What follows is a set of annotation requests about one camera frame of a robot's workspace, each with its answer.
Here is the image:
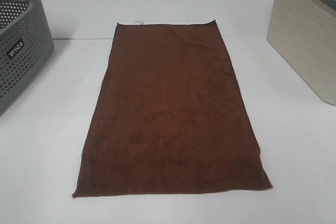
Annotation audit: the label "brown terry towel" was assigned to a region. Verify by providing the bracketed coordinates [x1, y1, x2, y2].
[73, 21, 272, 198]

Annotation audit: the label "grey perforated plastic basket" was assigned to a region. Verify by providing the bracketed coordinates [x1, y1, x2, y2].
[1, 0, 54, 112]

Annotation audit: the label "beige storage bin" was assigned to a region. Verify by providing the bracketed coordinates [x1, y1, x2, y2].
[267, 0, 335, 105]

